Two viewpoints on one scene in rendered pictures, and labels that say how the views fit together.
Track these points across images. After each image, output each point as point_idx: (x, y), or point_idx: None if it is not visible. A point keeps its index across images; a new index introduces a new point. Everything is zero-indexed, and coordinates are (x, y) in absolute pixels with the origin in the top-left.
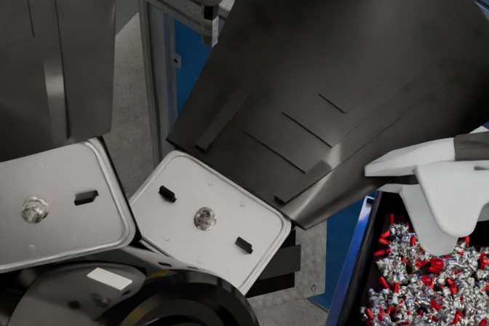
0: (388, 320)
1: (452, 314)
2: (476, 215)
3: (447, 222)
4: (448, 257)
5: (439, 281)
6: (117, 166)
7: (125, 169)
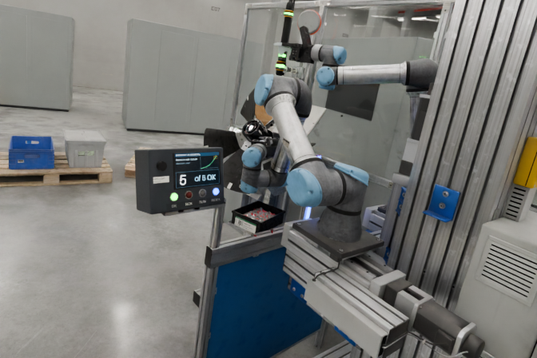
0: (257, 209)
1: (255, 210)
2: (261, 141)
3: (261, 140)
4: (266, 213)
5: (262, 215)
6: (343, 338)
7: (341, 340)
